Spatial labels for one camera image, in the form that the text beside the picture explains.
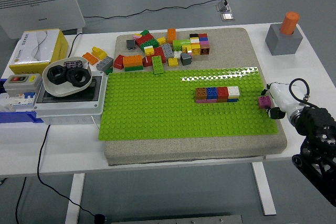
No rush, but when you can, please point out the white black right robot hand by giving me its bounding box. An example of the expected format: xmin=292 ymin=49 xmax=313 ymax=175
xmin=260 ymin=81 xmax=306 ymax=120

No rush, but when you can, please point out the dark grey slope brick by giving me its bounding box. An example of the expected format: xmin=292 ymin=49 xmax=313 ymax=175
xmin=180 ymin=52 xmax=193 ymax=66

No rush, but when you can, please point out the large lime brick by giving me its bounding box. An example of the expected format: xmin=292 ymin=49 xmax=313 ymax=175
xmin=172 ymin=39 xmax=192 ymax=52

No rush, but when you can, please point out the light grey building brick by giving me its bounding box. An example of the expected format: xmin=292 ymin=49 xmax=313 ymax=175
xmin=161 ymin=43 xmax=174 ymax=59
xmin=96 ymin=56 xmax=114 ymax=72

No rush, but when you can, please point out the long green brick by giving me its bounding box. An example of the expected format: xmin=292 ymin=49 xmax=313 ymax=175
xmin=151 ymin=55 xmax=165 ymax=75

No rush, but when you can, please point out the green studded baseplate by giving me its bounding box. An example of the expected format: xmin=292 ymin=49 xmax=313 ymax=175
xmin=98 ymin=67 xmax=279 ymax=141

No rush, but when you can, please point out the dark green building brick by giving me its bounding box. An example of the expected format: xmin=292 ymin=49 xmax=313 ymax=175
xmin=140 ymin=39 xmax=160 ymax=52

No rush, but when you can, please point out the long orange brick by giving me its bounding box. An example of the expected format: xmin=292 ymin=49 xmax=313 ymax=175
xmin=122 ymin=55 xmax=144 ymax=68

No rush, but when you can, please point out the red slope brick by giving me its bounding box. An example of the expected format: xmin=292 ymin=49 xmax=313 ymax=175
xmin=113 ymin=54 xmax=125 ymax=70

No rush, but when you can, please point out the yellow curved brick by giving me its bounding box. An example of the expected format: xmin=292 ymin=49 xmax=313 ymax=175
xmin=91 ymin=46 xmax=108 ymax=60

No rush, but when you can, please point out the orange flat brick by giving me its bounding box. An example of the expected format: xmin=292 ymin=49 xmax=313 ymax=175
xmin=81 ymin=52 xmax=99 ymax=66

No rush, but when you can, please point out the grey block holder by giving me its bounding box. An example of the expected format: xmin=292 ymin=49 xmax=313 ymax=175
xmin=265 ymin=23 xmax=304 ymax=56

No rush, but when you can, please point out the orange cylinder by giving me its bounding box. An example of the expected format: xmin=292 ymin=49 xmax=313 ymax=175
xmin=279 ymin=11 xmax=300 ymax=35

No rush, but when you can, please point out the white table leg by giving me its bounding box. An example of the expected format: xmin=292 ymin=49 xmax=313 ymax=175
xmin=64 ymin=173 xmax=86 ymax=224
xmin=250 ymin=161 xmax=277 ymax=216

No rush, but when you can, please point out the closed floor socket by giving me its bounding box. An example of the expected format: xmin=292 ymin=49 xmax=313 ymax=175
xmin=220 ymin=12 xmax=236 ymax=22

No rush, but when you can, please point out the open floor socket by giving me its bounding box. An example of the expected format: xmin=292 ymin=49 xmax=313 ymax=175
xmin=215 ymin=0 xmax=232 ymax=12

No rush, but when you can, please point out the grey-brown mat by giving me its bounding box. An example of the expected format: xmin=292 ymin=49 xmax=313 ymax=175
xmin=104 ymin=27 xmax=288 ymax=167

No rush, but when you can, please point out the grey metal plate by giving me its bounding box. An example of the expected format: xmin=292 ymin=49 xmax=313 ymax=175
xmin=110 ymin=214 xmax=245 ymax=224

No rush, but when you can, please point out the small dark terminal block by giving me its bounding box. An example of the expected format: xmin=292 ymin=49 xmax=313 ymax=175
xmin=64 ymin=60 xmax=84 ymax=69

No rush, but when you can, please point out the large black nut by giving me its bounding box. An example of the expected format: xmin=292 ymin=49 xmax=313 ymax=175
xmin=46 ymin=65 xmax=69 ymax=86
xmin=65 ymin=68 xmax=90 ymax=88

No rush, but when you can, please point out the grey white junction box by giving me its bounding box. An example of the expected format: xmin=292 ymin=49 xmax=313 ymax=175
xmin=34 ymin=70 xmax=109 ymax=125

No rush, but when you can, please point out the black plug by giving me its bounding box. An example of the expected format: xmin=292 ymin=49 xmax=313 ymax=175
xmin=93 ymin=213 xmax=107 ymax=224

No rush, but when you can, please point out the white bowl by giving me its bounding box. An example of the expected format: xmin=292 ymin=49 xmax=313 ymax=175
xmin=41 ymin=56 xmax=93 ymax=98

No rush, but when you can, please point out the yellow white tissue box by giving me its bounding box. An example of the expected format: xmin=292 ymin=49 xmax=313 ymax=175
xmin=9 ymin=28 xmax=69 ymax=76

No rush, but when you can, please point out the white blue circuit breaker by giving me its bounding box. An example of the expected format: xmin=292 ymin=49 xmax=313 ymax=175
xmin=10 ymin=91 xmax=36 ymax=111

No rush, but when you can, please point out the white electric heater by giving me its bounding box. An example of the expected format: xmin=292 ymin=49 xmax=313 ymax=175
xmin=0 ymin=0 xmax=87 ymax=40

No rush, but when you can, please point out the blue plastic bin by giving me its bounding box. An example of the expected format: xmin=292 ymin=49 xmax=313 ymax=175
xmin=0 ymin=78 xmax=44 ymax=124

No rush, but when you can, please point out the thin white wire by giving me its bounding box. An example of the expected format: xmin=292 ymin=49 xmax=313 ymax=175
xmin=91 ymin=115 xmax=101 ymax=131

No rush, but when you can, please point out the black heater cable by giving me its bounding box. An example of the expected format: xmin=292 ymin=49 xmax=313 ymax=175
xmin=83 ymin=0 xmax=228 ymax=20

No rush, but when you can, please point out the black power cable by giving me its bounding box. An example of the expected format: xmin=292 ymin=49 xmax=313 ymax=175
xmin=36 ymin=124 xmax=97 ymax=217

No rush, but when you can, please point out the grey push-button switch box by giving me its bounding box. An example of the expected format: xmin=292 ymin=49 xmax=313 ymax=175
xmin=2 ymin=73 xmax=43 ymax=97

